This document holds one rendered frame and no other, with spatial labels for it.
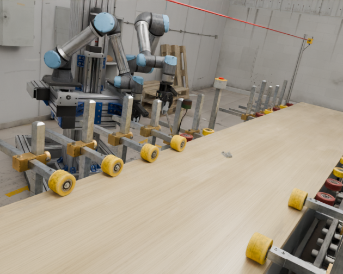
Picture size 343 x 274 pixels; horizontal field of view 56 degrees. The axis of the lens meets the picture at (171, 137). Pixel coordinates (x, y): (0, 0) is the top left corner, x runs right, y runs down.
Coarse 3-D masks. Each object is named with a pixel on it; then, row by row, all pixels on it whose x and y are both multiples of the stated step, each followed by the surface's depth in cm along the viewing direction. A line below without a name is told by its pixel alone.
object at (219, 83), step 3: (216, 78) 240; (216, 81) 240; (219, 81) 239; (222, 81) 238; (225, 81) 241; (216, 84) 241; (219, 84) 239; (222, 84) 238; (225, 84) 243; (213, 87) 243; (216, 87) 241; (219, 87) 240; (222, 87) 239; (225, 87) 244
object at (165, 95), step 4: (160, 84) 197; (164, 84) 195; (168, 84) 197; (172, 84) 199; (160, 88) 198; (164, 88) 199; (168, 88) 200; (156, 92) 200; (160, 92) 198; (164, 92) 198; (168, 92) 199; (156, 96) 201; (160, 96) 200; (164, 96) 198; (168, 96) 200; (172, 96) 203; (164, 100) 197; (168, 100) 202
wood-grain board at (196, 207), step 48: (192, 144) 190; (240, 144) 204; (288, 144) 221; (336, 144) 242; (48, 192) 115; (96, 192) 121; (144, 192) 126; (192, 192) 133; (240, 192) 140; (288, 192) 148; (0, 240) 89; (48, 240) 92; (96, 240) 95; (144, 240) 99; (192, 240) 102; (240, 240) 106
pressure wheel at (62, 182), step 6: (54, 174) 114; (60, 174) 113; (66, 174) 114; (48, 180) 113; (54, 180) 112; (60, 180) 111; (66, 180) 114; (72, 180) 116; (54, 186) 112; (60, 186) 112; (66, 186) 114; (72, 186) 117; (60, 192) 113; (66, 192) 115
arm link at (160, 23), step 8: (152, 16) 219; (160, 16) 221; (152, 24) 220; (160, 24) 221; (168, 24) 223; (152, 32) 227; (160, 32) 226; (152, 40) 234; (152, 48) 240; (144, 72) 258
